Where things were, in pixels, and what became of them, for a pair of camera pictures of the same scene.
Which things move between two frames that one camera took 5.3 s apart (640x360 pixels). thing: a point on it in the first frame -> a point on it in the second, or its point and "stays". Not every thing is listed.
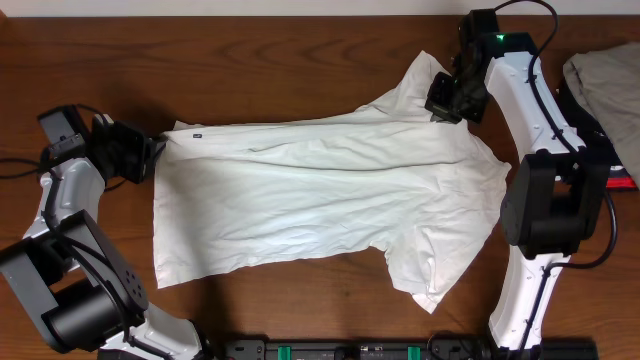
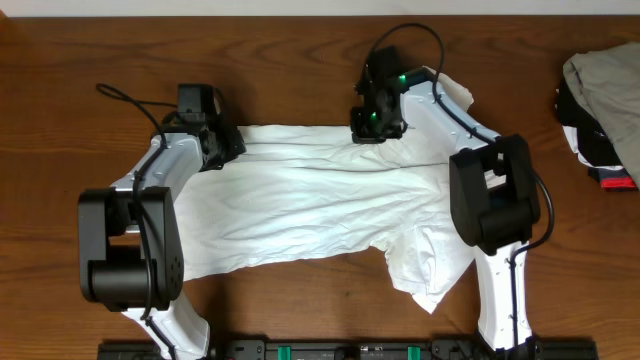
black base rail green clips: (451, 348) stays
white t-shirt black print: (384, 179) stays
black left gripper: (138, 154) -> (226, 150)
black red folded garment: (593, 133) stays
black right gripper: (437, 102) -> (361, 131)
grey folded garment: (609, 81) stays
